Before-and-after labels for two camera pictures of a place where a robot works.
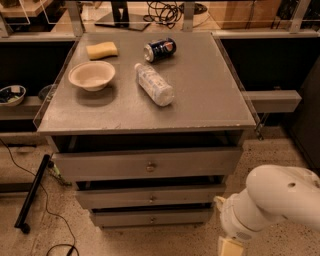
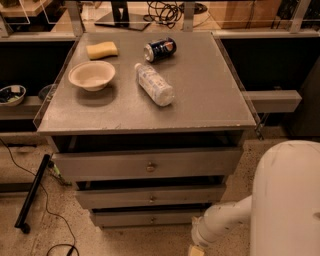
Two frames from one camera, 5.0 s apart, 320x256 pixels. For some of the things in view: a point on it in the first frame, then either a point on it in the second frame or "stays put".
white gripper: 232,222 -> 199,236
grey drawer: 152,218 stays put
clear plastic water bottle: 154,86 stays put
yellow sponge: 102,50 stays put
